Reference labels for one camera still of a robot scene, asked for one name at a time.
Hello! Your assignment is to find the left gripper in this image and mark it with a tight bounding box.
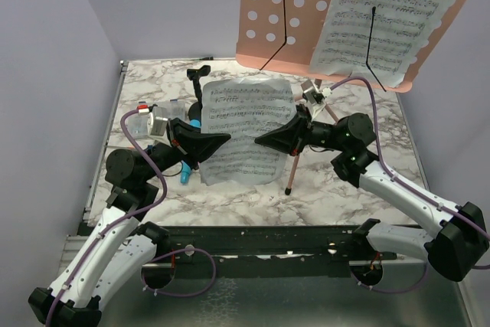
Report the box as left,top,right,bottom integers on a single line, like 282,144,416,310
141,116,232,182

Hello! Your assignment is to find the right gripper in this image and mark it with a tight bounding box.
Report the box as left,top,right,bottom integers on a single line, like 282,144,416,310
255,104,348,157

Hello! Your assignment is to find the sheet music page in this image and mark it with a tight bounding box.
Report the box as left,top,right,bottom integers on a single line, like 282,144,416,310
309,0,456,88
200,77,296,185

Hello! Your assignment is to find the pink perforated music stand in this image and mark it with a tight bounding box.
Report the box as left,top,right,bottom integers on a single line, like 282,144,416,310
234,0,486,195

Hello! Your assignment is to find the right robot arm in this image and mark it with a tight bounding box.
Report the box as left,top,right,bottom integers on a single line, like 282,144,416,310
255,104,489,282

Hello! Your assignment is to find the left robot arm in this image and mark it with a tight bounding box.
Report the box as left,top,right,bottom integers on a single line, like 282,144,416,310
28,114,230,326

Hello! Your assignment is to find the black microphone desk stand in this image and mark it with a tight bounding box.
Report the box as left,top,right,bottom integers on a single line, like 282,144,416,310
187,65,211,121

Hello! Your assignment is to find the clear plastic parts box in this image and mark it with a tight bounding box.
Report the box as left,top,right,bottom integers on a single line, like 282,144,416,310
126,100,186,139

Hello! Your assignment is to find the red tipped thin rod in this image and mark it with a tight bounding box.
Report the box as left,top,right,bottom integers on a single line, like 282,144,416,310
106,146,134,150

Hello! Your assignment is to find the blue toy recorder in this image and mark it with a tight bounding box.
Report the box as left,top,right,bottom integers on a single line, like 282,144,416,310
180,119,201,185

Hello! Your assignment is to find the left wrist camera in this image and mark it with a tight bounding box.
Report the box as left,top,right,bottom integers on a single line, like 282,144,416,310
136,104,168,142

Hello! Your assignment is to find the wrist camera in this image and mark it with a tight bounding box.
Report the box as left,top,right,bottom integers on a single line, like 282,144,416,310
301,80,332,120
136,104,168,142

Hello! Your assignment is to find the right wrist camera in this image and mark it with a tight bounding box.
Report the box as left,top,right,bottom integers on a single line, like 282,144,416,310
301,80,332,120

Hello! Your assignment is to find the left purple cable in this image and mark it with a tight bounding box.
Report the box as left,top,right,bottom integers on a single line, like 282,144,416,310
44,108,217,327

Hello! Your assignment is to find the aluminium rail bracket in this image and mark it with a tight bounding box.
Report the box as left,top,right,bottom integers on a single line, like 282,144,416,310
60,235,88,268

